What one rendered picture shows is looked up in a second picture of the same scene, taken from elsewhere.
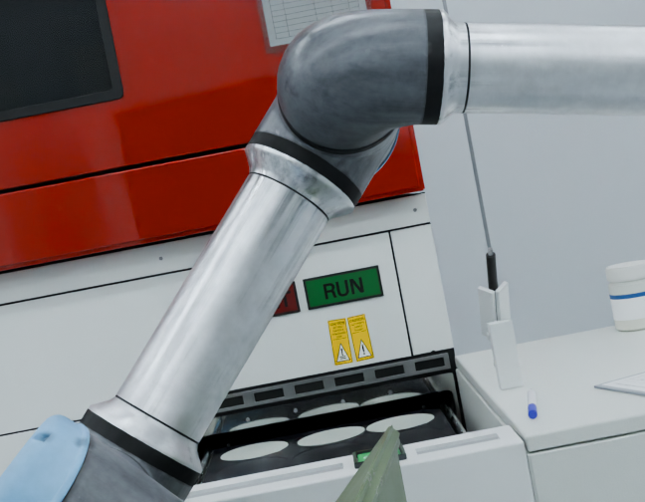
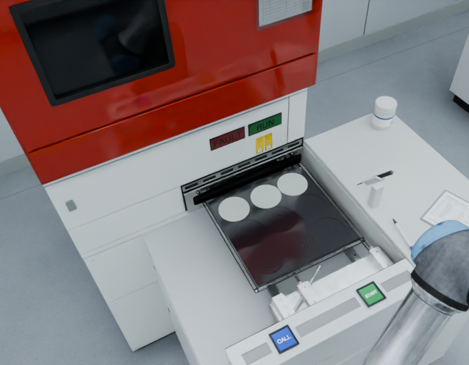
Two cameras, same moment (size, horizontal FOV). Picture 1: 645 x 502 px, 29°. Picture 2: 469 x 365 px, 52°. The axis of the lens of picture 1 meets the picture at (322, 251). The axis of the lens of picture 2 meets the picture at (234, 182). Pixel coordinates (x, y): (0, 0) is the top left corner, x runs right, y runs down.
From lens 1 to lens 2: 134 cm
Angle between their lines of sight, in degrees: 49
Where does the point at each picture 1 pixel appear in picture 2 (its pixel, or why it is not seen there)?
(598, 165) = not seen: outside the picture
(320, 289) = (255, 127)
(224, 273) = (418, 354)
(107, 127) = (165, 83)
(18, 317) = (107, 170)
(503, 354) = (376, 197)
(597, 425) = not seen: hidden behind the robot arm
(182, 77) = (209, 49)
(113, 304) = (157, 153)
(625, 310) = (382, 123)
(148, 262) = not seen: hidden behind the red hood
